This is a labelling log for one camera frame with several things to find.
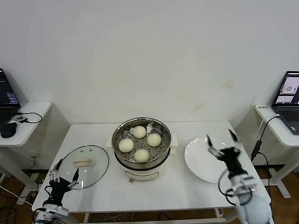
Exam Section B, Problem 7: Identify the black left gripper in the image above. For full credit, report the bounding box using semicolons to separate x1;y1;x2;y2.
44;158;80;206

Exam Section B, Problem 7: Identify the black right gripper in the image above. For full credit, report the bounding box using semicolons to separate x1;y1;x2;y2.
205;129;248;175

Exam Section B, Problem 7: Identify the glass lid with cream handle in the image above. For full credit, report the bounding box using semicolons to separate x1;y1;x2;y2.
57;145;110;189

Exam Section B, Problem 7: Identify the white steamed baozi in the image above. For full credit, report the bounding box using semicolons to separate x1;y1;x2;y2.
134;149;150;163
146;133;162;147
118;138;134;153
132;125;147;139

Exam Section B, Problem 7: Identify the stainless steel steamer basket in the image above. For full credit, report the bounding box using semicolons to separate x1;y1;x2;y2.
111;117;171;164

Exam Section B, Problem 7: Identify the white round plate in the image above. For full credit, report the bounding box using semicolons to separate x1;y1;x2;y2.
184;136;239;184

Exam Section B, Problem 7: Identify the white side desk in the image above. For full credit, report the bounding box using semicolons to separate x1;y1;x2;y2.
254;104;299;199
0;101;52;199

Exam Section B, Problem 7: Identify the grey laptop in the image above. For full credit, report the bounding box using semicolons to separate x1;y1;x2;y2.
271;70;299;135

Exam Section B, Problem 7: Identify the small black usb hub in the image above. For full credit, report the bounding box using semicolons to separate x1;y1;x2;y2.
14;115;29;124

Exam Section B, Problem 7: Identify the black computer mouse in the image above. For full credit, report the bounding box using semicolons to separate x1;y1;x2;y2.
0;122;18;139

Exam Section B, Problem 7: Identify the black laptop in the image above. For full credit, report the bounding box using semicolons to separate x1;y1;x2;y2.
0;68;21;126

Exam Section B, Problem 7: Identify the black cable with adapter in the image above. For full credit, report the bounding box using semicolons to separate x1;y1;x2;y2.
250;115;281;224

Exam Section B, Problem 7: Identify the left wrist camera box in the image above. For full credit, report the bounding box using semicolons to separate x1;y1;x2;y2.
55;206;70;217

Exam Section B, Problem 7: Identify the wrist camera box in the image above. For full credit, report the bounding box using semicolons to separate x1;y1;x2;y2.
55;206;70;217
230;175;259;194

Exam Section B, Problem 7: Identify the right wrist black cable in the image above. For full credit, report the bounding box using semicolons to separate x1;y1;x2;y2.
218;169;238;206

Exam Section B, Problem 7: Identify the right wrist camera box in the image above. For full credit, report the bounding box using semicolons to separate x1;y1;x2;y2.
230;175;259;194

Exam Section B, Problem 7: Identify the white laptop cable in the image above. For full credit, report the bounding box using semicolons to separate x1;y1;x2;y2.
254;113;280;141

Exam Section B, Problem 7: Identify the white floor cable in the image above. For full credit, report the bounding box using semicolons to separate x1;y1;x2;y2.
0;185;33;206

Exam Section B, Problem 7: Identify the white coiled cable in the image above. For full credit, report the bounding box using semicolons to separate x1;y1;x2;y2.
90;211;133;222

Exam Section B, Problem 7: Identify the black hub cable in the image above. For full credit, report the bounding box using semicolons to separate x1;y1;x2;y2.
14;111;43;124

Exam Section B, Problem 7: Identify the white table frame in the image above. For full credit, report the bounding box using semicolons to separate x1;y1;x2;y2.
48;206;256;224

